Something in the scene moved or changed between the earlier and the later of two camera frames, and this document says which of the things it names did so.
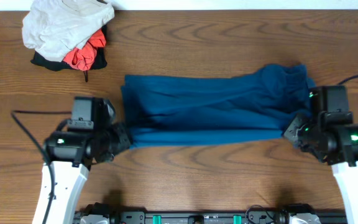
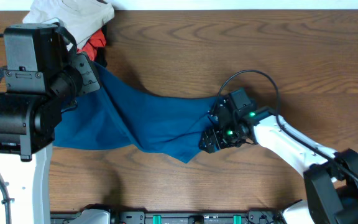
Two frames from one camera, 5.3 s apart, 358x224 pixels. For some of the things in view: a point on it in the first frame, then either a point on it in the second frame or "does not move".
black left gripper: x=124 y=139 to x=82 y=63
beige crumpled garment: x=51 y=28 does not move
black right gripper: x=291 y=132 to x=220 y=144
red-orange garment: x=82 y=58 does not move
